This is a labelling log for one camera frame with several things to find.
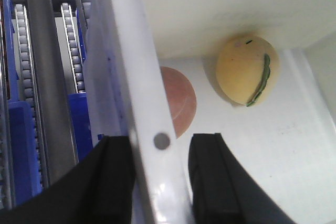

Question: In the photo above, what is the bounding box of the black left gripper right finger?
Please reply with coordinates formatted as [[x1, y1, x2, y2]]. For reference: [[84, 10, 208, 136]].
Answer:
[[188, 133, 294, 223]]

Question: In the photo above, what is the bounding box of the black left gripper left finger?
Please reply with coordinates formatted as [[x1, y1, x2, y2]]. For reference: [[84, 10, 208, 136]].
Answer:
[[1, 136, 135, 223]]

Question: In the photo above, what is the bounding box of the white plastic tote crate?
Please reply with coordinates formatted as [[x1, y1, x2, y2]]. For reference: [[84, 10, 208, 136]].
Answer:
[[85, 0, 335, 223]]

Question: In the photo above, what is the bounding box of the blue plastic bin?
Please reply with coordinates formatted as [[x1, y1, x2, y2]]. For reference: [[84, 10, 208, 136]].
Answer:
[[68, 93, 93, 162], [9, 101, 42, 206]]

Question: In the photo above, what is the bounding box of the grey roller track rail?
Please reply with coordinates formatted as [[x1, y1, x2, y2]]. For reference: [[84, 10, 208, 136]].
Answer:
[[14, 4, 49, 189]]

